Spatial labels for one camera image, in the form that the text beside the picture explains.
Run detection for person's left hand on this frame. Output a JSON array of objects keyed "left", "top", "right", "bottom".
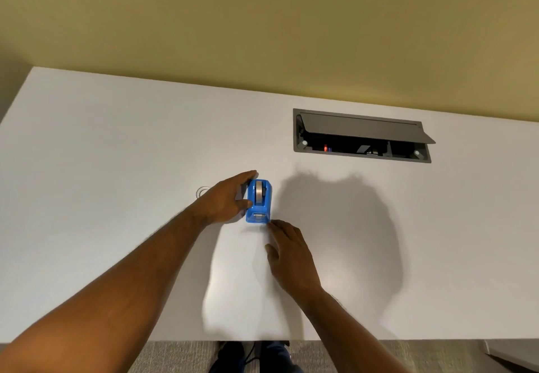
[{"left": 197, "top": 170, "right": 258, "bottom": 226}]

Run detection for person's dark blue trousers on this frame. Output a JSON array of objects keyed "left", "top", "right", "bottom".
[{"left": 209, "top": 340, "right": 304, "bottom": 373}]

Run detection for grey cable box lid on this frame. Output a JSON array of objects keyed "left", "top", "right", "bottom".
[{"left": 299, "top": 112, "right": 436, "bottom": 145}]

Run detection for person's right hand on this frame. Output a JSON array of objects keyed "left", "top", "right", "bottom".
[{"left": 265, "top": 219, "right": 323, "bottom": 300}]

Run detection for person's left forearm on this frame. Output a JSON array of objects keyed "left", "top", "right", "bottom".
[{"left": 0, "top": 203, "right": 209, "bottom": 373}]

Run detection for grey furniture panel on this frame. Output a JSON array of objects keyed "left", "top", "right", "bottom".
[{"left": 483, "top": 340, "right": 539, "bottom": 373}]

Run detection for blue tape dispenser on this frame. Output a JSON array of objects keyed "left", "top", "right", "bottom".
[{"left": 245, "top": 179, "right": 273, "bottom": 225}]

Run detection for grey desk cable box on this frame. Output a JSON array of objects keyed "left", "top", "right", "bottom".
[{"left": 293, "top": 108, "right": 436, "bottom": 164}]

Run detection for person's right forearm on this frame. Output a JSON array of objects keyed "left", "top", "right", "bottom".
[{"left": 296, "top": 286, "right": 412, "bottom": 373}]

